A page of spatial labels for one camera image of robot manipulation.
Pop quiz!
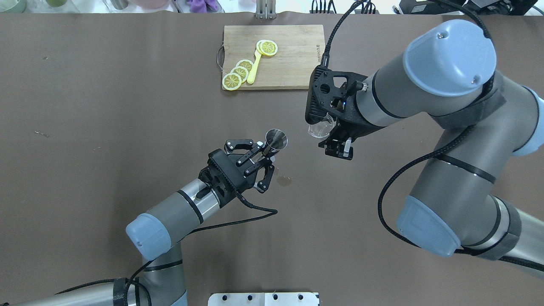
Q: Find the lemon slice middle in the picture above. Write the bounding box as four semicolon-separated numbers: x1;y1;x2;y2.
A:
231;66;250;83

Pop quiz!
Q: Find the green white bowl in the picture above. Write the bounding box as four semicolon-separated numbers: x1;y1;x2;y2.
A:
0;0;27;14

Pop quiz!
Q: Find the yellow plastic spoon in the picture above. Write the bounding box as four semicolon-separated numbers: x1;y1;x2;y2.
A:
246;40;266;85

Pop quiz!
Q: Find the purple cloth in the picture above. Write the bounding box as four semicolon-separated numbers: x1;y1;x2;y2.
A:
186;0;223;13

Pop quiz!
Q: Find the aluminium frame post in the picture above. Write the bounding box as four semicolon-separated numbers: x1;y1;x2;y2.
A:
256;0;277;20

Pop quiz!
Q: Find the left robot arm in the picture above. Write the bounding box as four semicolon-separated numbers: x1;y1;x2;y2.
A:
1;139;277;306

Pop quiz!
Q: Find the lemon slice near spoon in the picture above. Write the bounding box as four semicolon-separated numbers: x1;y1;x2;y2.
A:
236;59;253;72

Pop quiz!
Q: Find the wooden cutting board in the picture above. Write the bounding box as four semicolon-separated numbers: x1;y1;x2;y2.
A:
222;25;325;90

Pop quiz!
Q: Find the clear glass cup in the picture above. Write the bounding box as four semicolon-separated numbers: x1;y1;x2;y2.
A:
308;114;336;139

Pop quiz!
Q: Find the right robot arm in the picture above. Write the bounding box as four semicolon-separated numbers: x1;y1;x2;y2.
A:
305;19;543;277

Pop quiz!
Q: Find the lemon slice end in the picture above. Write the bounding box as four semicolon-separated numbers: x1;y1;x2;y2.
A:
221;72;243;91

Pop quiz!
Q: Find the steel measuring jigger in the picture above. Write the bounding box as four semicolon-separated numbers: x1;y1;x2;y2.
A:
256;128;288;161

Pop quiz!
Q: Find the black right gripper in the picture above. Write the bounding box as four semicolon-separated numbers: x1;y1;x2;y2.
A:
318;72;374;160

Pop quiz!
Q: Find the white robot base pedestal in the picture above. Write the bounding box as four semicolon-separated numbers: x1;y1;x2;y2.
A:
208;292;320;306

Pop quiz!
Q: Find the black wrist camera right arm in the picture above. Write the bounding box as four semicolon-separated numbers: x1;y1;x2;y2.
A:
305;65;344;125

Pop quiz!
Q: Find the lemon slice on spoon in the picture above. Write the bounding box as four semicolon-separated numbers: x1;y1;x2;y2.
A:
257;40;278;56

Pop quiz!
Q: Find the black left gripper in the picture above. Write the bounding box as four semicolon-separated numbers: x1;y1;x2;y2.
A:
198;139;275;208

